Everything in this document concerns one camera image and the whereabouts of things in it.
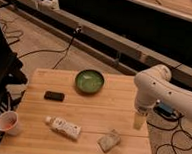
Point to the white plastic bottle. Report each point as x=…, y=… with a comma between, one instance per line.
x=63, y=126

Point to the green ceramic bowl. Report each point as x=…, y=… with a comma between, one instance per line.
x=89, y=81

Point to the blue device on floor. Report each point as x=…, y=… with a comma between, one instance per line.
x=166, y=111

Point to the pale yellow end effector tip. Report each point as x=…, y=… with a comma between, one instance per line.
x=139, y=119

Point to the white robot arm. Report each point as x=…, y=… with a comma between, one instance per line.
x=153, y=85

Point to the black phone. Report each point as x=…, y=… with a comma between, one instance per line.
x=51, y=95

